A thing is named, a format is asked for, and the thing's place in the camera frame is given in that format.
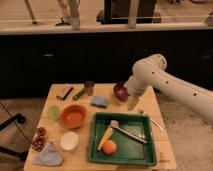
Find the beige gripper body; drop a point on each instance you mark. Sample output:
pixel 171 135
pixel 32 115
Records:
pixel 132 102

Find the green marker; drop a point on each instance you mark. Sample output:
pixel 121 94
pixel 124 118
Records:
pixel 79 94

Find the blue sponge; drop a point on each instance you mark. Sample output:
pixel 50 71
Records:
pixel 99 101

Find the dark red bowl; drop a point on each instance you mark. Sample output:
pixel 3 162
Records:
pixel 120 91

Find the light green small cup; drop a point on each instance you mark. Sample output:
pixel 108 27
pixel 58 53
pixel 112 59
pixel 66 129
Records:
pixel 53 112

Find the red grapes bunch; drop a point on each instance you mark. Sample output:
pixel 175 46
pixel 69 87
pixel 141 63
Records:
pixel 38 142

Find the green plastic tray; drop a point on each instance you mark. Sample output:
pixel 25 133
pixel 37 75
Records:
pixel 129 150

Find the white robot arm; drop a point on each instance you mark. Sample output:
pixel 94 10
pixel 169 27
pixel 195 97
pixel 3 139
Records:
pixel 150 71

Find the orange bowl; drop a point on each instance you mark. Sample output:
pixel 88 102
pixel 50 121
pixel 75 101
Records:
pixel 73 116

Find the white paper cup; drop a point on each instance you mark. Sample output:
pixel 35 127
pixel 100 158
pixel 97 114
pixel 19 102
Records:
pixel 69 141

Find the grey dish brush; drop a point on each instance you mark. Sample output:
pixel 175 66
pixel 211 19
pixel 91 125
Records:
pixel 115 125

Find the wooden table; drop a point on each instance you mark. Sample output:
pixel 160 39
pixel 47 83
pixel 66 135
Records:
pixel 77 160

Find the black chair base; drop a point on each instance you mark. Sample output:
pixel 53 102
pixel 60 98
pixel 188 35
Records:
pixel 10 132

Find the light blue cloth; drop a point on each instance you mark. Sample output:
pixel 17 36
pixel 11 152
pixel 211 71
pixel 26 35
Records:
pixel 48 157

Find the dark metal cup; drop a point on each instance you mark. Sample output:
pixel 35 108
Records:
pixel 89 87

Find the orange fruit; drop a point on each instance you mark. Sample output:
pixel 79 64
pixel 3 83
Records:
pixel 109 147

